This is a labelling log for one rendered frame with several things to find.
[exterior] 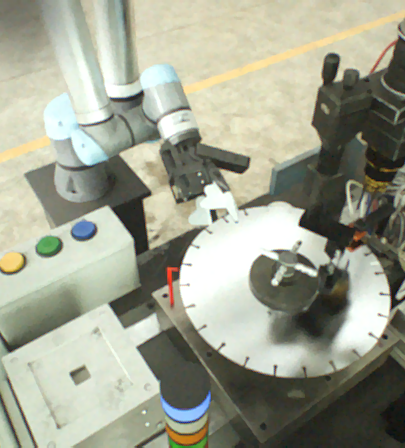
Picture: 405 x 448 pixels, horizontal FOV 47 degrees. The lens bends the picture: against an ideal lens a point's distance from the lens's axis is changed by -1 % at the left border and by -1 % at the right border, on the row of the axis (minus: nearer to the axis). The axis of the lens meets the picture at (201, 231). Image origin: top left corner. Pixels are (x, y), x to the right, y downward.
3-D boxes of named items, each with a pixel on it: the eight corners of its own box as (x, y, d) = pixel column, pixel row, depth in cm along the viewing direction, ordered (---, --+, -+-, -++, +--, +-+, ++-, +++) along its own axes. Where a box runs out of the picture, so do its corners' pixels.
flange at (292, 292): (246, 305, 71) (248, 295, 69) (250, 249, 78) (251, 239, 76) (320, 312, 70) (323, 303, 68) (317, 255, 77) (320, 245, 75)
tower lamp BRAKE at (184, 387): (178, 432, 41) (176, 420, 39) (152, 392, 43) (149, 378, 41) (219, 404, 42) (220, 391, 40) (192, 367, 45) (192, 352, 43)
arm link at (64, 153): (45, 148, 113) (30, 100, 103) (93, 128, 119) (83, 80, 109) (67, 174, 107) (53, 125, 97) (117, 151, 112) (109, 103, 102)
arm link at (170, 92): (167, 80, 99) (179, 56, 91) (185, 126, 98) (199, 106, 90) (133, 86, 96) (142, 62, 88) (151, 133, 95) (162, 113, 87)
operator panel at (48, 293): (12, 352, 87) (-15, 309, 76) (-6, 311, 93) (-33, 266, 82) (141, 285, 98) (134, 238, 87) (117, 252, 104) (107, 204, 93)
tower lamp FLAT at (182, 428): (179, 444, 43) (178, 433, 41) (155, 405, 46) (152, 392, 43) (218, 417, 45) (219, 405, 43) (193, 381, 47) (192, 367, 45)
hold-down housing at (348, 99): (313, 212, 66) (345, 86, 51) (295, 191, 69) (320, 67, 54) (344, 200, 69) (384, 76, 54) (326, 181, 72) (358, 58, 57)
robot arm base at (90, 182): (47, 176, 121) (37, 146, 114) (99, 156, 127) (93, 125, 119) (70, 210, 113) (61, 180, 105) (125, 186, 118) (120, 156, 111)
